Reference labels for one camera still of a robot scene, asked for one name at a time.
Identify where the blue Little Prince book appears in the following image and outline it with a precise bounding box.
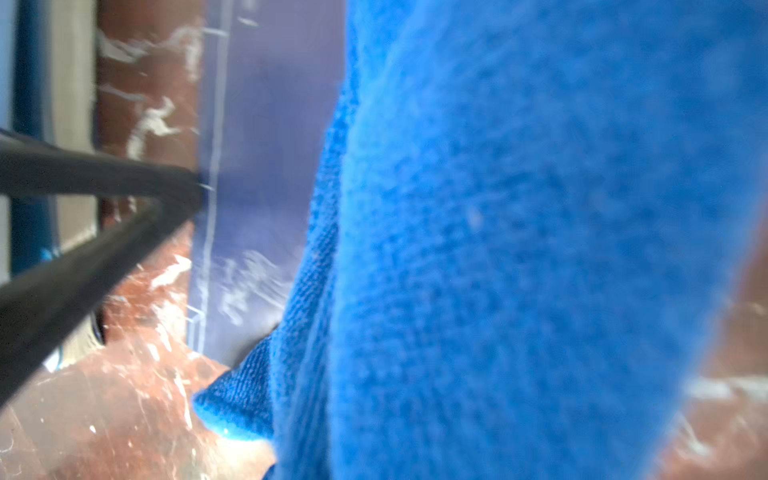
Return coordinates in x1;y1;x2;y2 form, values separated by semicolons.
1;1;62;283

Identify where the blue cleaning cloth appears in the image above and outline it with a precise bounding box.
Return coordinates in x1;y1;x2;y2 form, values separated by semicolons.
194;1;767;479

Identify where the dark navy book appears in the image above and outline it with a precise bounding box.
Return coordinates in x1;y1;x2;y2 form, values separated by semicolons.
186;0;345;367

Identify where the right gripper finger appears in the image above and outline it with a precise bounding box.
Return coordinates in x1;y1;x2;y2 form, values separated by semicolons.
1;130;204;403

